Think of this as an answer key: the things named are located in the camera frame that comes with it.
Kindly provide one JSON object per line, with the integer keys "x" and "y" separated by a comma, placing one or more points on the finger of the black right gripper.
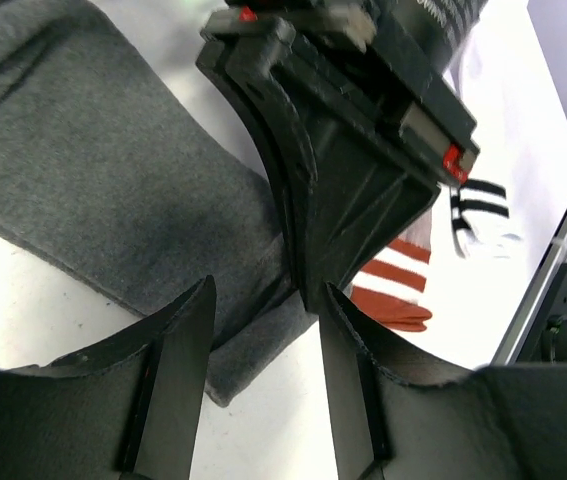
{"x": 350, "y": 191}
{"x": 266, "y": 111}

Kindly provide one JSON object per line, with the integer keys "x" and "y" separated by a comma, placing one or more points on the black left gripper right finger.
{"x": 398, "y": 412}

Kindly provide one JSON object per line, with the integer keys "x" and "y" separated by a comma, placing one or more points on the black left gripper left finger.
{"x": 126, "y": 407}

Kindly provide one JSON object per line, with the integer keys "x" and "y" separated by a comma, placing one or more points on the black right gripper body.
{"x": 390, "y": 56}

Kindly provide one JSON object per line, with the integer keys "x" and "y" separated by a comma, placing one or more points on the dark grey sock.
{"x": 104, "y": 174}

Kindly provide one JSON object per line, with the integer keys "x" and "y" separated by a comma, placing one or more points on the beige sock with rust stripes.
{"x": 389, "y": 288}

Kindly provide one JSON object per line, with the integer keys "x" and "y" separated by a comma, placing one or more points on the white sock with black stripes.
{"x": 479, "y": 221}

